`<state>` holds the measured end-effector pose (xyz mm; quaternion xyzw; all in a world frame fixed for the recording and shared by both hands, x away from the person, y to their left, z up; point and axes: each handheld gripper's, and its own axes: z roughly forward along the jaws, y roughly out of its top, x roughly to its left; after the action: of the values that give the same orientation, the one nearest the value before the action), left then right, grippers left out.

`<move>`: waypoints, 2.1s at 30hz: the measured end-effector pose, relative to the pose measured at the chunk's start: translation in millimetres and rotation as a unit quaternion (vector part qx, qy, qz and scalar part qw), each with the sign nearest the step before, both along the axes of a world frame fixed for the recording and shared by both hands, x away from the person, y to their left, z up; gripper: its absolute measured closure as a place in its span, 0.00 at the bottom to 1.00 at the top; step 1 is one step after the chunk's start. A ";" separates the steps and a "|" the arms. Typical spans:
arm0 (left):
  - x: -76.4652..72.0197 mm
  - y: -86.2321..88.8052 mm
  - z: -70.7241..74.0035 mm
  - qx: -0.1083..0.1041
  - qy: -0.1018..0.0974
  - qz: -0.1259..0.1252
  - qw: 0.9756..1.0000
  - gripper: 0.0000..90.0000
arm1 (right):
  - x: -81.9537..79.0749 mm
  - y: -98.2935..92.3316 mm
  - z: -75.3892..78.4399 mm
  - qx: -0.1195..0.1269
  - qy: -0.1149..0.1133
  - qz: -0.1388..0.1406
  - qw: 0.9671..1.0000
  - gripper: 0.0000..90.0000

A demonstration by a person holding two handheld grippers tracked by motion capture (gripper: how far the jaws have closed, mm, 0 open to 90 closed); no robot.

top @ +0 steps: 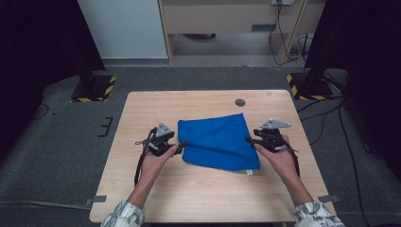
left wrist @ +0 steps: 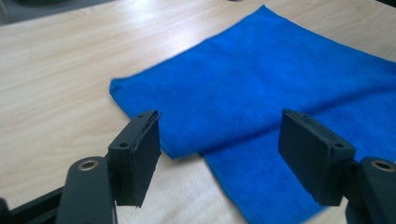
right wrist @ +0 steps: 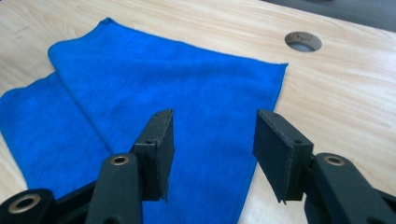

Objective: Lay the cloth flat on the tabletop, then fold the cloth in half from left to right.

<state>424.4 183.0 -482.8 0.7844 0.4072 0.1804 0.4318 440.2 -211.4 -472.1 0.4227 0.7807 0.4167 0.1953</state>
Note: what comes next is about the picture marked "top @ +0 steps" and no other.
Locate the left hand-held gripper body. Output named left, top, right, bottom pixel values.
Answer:
left=135, top=121, right=176, bottom=158

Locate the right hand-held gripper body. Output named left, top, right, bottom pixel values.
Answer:
left=253, top=118, right=292, bottom=154

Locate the blue cloth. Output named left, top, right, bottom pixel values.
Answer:
left=177, top=113, right=262, bottom=177

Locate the person's left hand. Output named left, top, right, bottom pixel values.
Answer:
left=138, top=144, right=181, bottom=186

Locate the person's right hand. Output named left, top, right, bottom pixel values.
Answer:
left=253, top=134, right=300, bottom=184

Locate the striped black stand base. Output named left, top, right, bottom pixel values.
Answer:
left=70, top=74, right=118, bottom=103
left=285, top=71, right=336, bottom=102

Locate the white panel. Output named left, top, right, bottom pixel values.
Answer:
left=77, top=0, right=169, bottom=61

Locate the light wooden cabinet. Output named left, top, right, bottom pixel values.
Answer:
left=157, top=0, right=327, bottom=66

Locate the black curtain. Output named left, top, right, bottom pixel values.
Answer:
left=0, top=0, right=106, bottom=165
left=304, top=0, right=401, bottom=183

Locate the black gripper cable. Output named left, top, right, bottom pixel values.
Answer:
left=283, top=141, right=302, bottom=178
left=133, top=126, right=158, bottom=187

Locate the long black floor cable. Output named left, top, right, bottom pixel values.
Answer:
left=337, top=103, right=368, bottom=227

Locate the grey table bracket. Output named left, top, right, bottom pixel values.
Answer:
left=83, top=195, right=109, bottom=209
left=317, top=194, right=341, bottom=204

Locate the black hanging cable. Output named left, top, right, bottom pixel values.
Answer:
left=267, top=2, right=305, bottom=67

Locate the thin black floor cable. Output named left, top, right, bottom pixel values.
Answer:
left=30, top=102, right=51, bottom=122

